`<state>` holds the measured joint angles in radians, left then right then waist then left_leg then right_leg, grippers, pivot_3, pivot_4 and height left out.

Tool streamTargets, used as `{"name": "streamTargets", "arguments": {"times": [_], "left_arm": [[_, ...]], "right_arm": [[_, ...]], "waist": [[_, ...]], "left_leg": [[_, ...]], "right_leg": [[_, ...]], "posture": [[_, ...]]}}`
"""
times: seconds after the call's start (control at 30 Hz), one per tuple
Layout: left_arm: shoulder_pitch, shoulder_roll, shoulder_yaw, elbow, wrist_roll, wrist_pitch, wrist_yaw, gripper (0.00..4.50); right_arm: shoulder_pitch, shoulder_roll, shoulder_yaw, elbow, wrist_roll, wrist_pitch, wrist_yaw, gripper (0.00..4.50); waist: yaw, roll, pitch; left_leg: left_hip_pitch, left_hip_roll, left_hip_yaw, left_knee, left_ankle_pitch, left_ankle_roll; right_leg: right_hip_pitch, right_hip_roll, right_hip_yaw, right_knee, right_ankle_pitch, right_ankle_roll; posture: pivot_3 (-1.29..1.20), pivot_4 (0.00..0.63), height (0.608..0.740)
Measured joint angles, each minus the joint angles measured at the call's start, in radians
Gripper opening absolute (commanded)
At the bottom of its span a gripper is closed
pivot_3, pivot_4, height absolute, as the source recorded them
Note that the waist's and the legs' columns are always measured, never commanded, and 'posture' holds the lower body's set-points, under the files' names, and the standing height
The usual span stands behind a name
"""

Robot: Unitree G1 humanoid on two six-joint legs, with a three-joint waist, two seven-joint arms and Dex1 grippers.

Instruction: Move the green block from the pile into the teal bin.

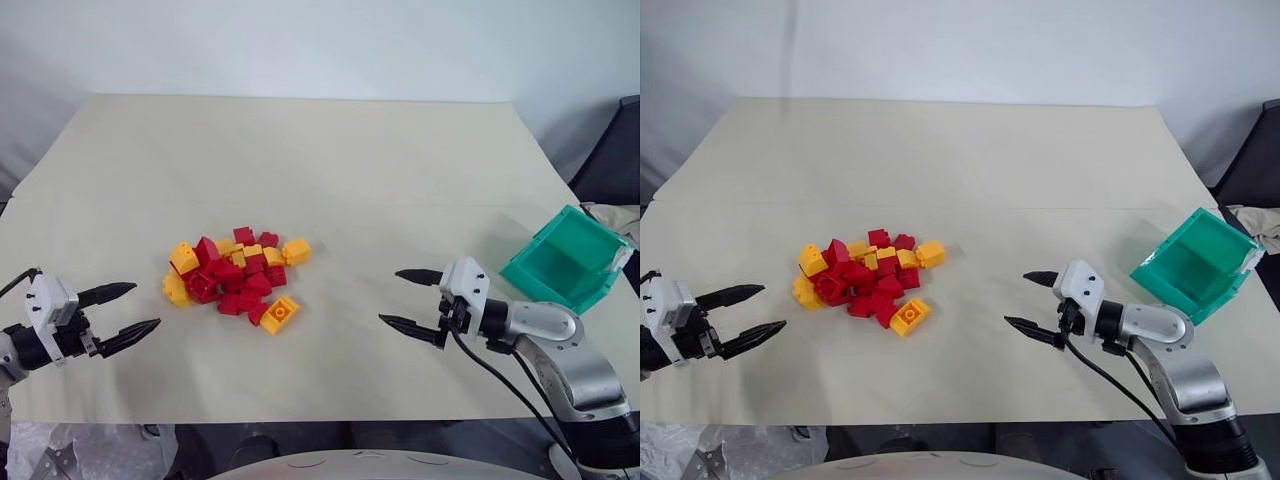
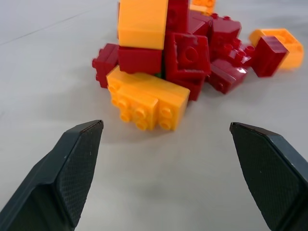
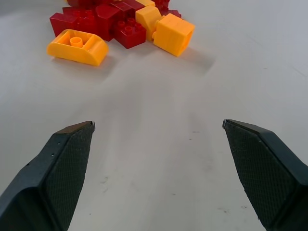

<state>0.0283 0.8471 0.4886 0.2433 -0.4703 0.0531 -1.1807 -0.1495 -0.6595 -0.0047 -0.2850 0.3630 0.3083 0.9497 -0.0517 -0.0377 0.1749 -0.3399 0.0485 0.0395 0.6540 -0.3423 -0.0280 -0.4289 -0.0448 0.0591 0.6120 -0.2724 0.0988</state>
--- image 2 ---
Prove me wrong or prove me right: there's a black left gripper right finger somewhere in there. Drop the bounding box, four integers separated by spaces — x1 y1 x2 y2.
230 122 308 231

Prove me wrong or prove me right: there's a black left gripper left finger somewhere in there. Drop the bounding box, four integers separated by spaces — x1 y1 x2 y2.
0 119 104 231

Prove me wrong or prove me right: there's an orange studded building block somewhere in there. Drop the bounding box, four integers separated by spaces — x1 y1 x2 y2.
106 65 191 132

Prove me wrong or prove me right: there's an orange hollow building block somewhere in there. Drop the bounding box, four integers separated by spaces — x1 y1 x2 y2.
249 28 305 70

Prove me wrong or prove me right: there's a large orange building block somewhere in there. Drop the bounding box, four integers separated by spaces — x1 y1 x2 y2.
117 0 169 51

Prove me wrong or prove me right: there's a small orange building block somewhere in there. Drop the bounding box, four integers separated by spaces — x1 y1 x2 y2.
190 0 217 15

